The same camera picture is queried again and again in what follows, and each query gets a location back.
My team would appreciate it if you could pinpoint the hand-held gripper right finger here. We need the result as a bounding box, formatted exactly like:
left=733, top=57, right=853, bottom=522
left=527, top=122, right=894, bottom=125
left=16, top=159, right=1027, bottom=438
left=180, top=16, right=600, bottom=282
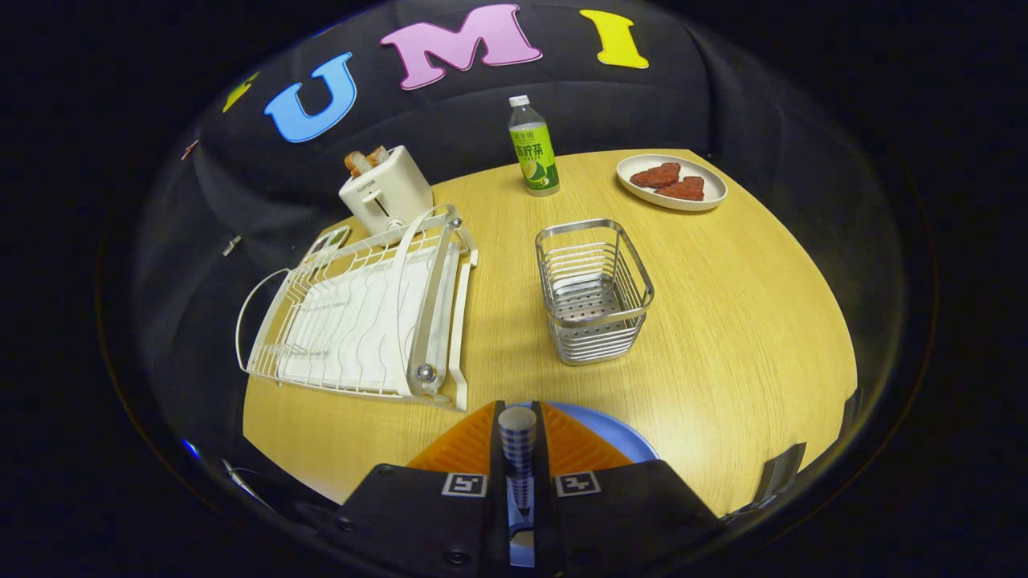
left=534, top=400, right=728, bottom=575

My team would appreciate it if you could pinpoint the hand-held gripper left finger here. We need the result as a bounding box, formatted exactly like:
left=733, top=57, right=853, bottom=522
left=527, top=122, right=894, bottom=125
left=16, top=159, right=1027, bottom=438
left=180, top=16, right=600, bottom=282
left=317, top=400, right=511, bottom=575

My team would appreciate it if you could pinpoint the checkered handle spoon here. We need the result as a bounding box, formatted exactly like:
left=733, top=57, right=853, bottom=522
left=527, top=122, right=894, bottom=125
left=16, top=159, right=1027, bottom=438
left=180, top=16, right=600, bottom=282
left=497, top=405, right=538, bottom=531

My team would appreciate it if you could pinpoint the light blue plate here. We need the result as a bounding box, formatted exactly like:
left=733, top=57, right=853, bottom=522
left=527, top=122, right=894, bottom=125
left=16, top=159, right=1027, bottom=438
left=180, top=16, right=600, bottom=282
left=506, top=401, right=661, bottom=568

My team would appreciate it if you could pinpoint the silver wire basket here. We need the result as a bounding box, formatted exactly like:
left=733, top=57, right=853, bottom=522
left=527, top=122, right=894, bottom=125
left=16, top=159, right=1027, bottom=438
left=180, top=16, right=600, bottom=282
left=535, top=218, right=655, bottom=367

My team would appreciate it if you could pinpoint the white wire dish rack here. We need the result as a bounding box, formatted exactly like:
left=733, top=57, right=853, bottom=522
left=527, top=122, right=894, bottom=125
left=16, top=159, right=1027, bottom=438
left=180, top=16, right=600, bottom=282
left=235, top=205, right=479, bottom=412

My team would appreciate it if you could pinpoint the white oval dish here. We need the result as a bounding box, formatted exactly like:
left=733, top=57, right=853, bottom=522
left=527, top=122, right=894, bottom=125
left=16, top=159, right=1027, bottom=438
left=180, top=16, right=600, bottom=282
left=616, top=154, right=728, bottom=212

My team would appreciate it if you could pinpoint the white flat object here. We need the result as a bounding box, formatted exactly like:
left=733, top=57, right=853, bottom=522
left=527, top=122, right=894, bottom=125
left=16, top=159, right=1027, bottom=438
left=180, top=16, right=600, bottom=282
left=223, top=459, right=274, bottom=508

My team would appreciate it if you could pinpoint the white toaster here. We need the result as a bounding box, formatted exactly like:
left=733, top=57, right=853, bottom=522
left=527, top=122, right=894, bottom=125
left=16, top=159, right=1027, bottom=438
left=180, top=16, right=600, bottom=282
left=338, top=145, right=434, bottom=236

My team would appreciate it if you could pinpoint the reddish brown food piece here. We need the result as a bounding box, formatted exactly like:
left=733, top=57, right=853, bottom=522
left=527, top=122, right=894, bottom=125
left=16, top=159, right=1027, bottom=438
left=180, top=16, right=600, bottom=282
left=655, top=176, right=706, bottom=201
left=630, top=162, right=682, bottom=189

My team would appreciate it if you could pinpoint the green label drink bottle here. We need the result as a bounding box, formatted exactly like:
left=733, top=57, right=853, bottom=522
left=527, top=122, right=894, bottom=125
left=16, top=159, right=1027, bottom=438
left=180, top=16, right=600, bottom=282
left=508, top=95, right=561, bottom=197

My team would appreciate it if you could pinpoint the black backdrop cloth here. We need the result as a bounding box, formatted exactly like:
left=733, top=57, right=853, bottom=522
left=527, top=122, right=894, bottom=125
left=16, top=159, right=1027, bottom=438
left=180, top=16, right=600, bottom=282
left=133, top=0, right=904, bottom=482

